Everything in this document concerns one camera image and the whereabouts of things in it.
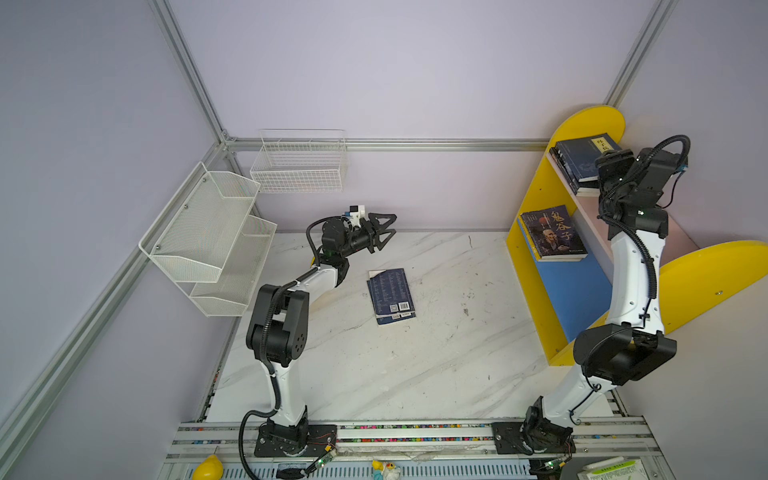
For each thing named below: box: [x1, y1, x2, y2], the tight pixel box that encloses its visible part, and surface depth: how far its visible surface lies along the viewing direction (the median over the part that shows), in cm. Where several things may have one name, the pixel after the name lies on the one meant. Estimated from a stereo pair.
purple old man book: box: [520, 205, 588, 262], surface depth 100 cm
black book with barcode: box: [549, 142, 601, 196], surface depth 76 cm
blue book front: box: [556, 133, 622, 182], surface depth 80 cm
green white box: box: [577, 457, 646, 480], surface depth 68 cm
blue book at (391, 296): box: [367, 268, 417, 326], surface depth 101 cm
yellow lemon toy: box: [191, 454, 224, 480], surface depth 69 cm
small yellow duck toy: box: [371, 460, 401, 480], surface depth 69 cm
